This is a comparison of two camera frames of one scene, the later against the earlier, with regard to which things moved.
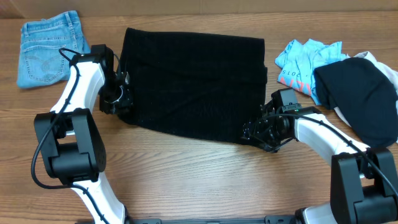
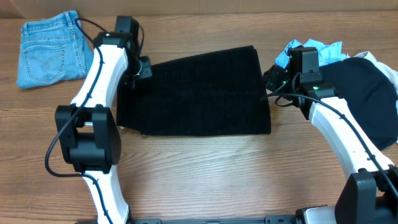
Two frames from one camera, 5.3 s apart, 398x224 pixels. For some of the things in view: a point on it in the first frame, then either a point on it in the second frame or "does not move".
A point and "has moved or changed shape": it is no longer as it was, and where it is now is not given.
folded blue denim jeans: [40, 61] does not move
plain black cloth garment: [363, 96] does not move
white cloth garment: [389, 73] does not move
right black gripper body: [257, 132] -> [273, 78]
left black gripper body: [114, 98] -> [140, 69]
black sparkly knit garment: [193, 85] has moved or changed shape
